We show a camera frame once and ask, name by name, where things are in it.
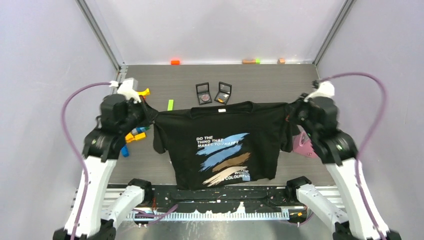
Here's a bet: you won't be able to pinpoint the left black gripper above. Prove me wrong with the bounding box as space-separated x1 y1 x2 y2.
120 94 158 134

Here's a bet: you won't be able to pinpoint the black printed t-shirt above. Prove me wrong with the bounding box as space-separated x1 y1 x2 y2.
153 101 300 190

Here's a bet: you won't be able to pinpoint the black brooch box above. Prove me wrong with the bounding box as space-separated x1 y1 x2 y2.
214 81 233 105
195 82 212 105

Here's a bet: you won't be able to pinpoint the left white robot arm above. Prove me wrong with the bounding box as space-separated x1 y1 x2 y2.
52 94 157 240

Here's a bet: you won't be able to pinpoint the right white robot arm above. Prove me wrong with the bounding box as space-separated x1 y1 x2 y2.
285 93 401 240

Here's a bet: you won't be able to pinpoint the blue green stacked bricks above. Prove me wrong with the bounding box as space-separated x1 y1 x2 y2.
131 126 150 135

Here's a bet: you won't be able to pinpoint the yellow curved block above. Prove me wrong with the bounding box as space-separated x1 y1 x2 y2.
137 88 151 98

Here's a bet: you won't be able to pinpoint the yellow toy bricks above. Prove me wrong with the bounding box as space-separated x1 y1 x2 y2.
125 132 147 144

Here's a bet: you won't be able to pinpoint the lime green stick block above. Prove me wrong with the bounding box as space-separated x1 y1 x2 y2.
167 99 174 111

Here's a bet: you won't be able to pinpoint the pink metronome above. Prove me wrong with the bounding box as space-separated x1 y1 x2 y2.
292 130 319 159

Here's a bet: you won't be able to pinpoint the blue toy brick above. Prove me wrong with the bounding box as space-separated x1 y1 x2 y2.
121 145 130 158

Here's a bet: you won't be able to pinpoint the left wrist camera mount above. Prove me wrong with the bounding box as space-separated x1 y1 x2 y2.
109 77 141 104

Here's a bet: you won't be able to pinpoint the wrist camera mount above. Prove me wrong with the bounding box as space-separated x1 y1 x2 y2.
109 77 141 104
303 80 335 103

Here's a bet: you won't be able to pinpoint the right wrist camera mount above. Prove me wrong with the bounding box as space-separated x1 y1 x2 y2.
303 80 335 103

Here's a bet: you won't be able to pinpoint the red block at wall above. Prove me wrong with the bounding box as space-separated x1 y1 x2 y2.
170 59 181 65

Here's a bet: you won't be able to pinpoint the tan block at wall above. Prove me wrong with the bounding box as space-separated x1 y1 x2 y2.
242 59 257 64

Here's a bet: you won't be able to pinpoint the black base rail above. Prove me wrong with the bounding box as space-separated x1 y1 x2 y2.
137 185 308 214

